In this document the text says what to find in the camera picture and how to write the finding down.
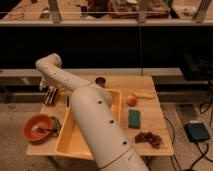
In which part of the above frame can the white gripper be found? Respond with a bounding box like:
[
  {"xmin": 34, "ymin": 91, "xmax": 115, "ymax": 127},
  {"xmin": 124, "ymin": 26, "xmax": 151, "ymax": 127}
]
[{"xmin": 39, "ymin": 77, "xmax": 66, "ymax": 105}]

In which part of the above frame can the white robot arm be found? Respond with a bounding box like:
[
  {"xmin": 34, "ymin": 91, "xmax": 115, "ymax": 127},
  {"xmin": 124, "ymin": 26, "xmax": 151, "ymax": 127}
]
[{"xmin": 35, "ymin": 53, "xmax": 149, "ymax": 171}]

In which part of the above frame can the metal cup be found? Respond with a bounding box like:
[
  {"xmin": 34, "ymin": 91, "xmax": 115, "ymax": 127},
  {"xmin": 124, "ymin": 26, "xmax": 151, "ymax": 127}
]
[{"xmin": 95, "ymin": 77, "xmax": 106, "ymax": 88}]

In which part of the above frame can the red bowl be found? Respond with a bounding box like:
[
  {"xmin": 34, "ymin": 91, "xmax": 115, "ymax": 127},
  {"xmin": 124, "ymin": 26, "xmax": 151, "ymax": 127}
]
[{"xmin": 22, "ymin": 114, "xmax": 54, "ymax": 142}]

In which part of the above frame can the green-rimmed small dish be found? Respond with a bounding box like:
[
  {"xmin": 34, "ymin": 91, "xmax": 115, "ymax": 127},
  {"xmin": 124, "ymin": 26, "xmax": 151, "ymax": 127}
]
[{"xmin": 51, "ymin": 116, "xmax": 62, "ymax": 136}]

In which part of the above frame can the spoon in red bowl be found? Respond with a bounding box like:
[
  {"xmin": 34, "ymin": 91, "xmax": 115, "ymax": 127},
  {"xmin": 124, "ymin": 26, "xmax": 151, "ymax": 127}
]
[{"xmin": 36, "ymin": 127, "xmax": 57, "ymax": 132}]

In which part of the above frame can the yellow plastic bin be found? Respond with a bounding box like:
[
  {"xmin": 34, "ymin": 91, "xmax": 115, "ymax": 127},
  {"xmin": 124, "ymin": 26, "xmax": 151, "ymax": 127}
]
[{"xmin": 55, "ymin": 89, "xmax": 122, "ymax": 160}]

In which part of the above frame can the orange fruit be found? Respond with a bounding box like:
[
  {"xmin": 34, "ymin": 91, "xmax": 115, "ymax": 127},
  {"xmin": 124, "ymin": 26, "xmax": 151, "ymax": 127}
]
[{"xmin": 127, "ymin": 94, "xmax": 138, "ymax": 106}]

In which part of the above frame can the green sponge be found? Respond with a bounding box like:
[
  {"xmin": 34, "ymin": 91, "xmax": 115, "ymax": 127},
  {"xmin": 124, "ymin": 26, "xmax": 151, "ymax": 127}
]
[{"xmin": 128, "ymin": 110, "xmax": 140, "ymax": 129}]

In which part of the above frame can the yellow banana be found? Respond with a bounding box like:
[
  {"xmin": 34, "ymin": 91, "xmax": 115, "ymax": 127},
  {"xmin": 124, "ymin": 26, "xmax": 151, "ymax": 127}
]
[{"xmin": 134, "ymin": 92, "xmax": 155, "ymax": 99}]

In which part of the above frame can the wooden table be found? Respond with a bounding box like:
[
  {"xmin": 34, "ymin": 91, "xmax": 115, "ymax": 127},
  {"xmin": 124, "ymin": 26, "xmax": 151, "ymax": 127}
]
[{"xmin": 26, "ymin": 76, "xmax": 174, "ymax": 156}]

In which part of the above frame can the bunch of dark grapes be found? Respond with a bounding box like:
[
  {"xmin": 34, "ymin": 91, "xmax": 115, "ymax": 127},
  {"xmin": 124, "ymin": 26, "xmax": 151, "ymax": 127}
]
[{"xmin": 135, "ymin": 132, "xmax": 162, "ymax": 149}]

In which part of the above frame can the black device on floor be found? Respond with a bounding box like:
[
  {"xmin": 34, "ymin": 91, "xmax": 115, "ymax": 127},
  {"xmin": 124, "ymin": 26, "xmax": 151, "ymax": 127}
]
[{"xmin": 184, "ymin": 123, "xmax": 211, "ymax": 142}]

